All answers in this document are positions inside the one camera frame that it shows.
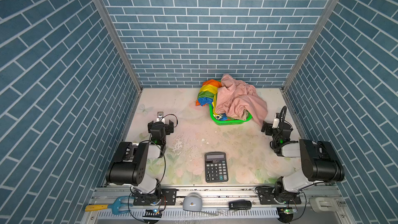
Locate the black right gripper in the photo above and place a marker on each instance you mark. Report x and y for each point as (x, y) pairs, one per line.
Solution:
(267, 127)

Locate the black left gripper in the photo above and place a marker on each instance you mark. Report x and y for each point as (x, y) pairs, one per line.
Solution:
(169, 126)

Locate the green plastic basket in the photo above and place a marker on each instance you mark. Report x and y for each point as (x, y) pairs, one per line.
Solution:
(228, 121)

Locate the pink shorts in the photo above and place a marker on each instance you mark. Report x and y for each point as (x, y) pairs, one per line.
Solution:
(236, 99)

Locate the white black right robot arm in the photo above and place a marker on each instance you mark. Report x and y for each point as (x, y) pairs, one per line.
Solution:
(319, 164)

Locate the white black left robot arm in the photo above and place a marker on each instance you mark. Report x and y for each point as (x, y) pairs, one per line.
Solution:
(128, 165)

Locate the rainbow striped shorts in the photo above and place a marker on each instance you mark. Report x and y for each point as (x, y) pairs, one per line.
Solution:
(207, 92)

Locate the black desk calculator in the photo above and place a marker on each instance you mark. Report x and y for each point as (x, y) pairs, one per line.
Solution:
(216, 169)

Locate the right circuit board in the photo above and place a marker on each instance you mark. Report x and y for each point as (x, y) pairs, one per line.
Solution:
(285, 214)

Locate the circuit board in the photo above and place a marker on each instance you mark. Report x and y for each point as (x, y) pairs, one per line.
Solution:
(152, 215)
(285, 214)

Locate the black key fob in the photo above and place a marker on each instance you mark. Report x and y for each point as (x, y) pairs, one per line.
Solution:
(240, 205)

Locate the grey tape measure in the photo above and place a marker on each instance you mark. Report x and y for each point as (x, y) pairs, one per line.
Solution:
(193, 203)

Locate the left circuit board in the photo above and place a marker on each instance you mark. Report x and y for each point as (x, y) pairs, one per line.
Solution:
(152, 215)

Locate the blue yellow hand fork tool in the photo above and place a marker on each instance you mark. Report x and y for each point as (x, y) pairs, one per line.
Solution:
(120, 206)

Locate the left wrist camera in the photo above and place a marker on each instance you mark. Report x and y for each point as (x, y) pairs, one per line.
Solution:
(160, 117)

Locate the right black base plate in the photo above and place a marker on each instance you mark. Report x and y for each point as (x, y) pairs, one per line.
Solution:
(269, 195)

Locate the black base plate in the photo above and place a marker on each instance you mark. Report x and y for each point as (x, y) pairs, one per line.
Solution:
(269, 195)
(166, 195)

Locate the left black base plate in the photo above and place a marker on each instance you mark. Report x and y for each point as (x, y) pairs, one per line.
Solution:
(166, 195)

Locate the grey plastic handle bracket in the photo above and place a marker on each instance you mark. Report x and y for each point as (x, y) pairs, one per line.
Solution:
(323, 204)

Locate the aluminium front rail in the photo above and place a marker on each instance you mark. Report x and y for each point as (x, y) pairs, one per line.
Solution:
(216, 209)

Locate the aluminium corner post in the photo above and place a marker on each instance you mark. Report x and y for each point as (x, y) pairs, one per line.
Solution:
(103, 13)

